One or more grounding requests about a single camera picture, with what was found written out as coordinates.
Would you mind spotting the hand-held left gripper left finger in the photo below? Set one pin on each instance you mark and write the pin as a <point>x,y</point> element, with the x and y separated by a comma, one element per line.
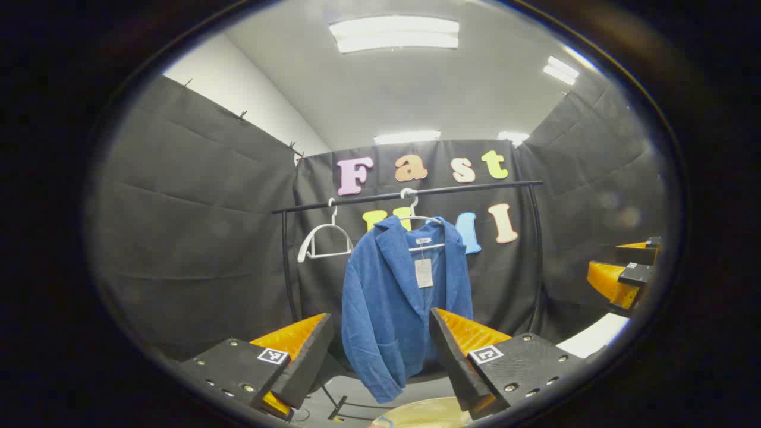
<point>306,362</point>

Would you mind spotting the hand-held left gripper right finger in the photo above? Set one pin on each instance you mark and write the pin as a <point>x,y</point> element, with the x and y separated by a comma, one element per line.
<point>455,362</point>

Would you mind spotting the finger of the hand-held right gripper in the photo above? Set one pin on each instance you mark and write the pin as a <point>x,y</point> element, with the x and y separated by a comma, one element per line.
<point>609,282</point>
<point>639,255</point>

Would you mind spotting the white plastic hanger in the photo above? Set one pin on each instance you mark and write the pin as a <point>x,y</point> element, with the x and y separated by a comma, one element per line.
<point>330,255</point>
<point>431,246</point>

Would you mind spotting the black metal clothes rack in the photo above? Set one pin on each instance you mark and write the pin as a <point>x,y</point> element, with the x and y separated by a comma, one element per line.
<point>505,186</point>

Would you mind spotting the white paper hang tag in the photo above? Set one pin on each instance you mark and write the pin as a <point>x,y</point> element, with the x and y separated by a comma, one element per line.
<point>424,273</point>

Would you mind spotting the ceiling light panel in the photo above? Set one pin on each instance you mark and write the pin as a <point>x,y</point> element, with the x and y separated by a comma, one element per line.
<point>512,138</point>
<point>407,138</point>
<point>392,34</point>
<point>560,70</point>

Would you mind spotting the black backdrop cloth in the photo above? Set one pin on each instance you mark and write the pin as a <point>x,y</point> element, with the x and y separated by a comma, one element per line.
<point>178,238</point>

